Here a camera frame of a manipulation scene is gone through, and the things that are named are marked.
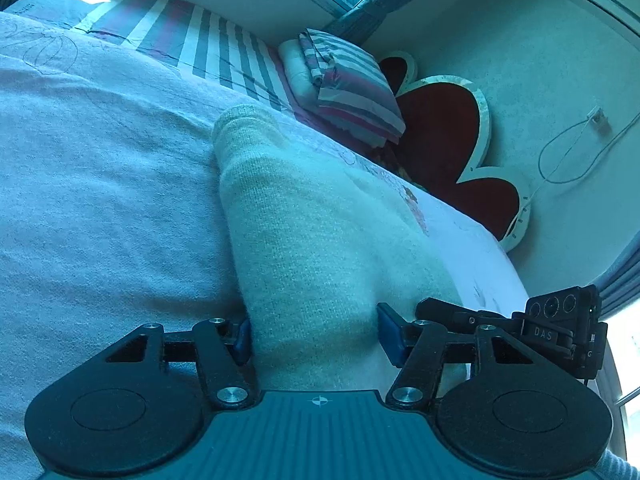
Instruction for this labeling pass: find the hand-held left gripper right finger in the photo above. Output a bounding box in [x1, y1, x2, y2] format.
[377, 302, 537, 410]

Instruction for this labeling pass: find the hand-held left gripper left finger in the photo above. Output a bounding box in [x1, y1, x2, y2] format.
[102, 316, 259, 410]

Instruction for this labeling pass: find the striped bed sheet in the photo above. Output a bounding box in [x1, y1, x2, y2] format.
[0, 0, 301, 116]

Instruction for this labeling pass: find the red flower-shaped headboard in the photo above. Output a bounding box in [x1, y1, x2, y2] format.
[372, 50, 533, 253]

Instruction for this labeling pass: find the tied striped curtain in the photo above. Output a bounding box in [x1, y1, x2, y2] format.
[320, 0, 451, 56]

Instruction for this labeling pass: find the striped pillow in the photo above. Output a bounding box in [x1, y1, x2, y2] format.
[277, 29, 407, 148]

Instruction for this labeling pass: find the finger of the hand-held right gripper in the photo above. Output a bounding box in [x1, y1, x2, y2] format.
[415, 297, 526, 336]

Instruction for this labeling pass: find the cream knitted sweater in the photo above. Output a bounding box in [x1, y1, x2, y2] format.
[212, 104, 471, 396]

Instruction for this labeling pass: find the white looped cable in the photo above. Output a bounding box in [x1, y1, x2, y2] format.
[502, 110, 640, 241]

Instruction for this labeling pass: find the white floral printed blanket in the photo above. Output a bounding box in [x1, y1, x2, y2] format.
[0, 10, 533, 480]

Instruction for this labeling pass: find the white wall socket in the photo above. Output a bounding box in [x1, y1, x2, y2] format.
[585, 106, 611, 133]

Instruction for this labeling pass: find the curtain beside bright door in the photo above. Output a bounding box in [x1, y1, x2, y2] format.
[597, 245, 640, 321]

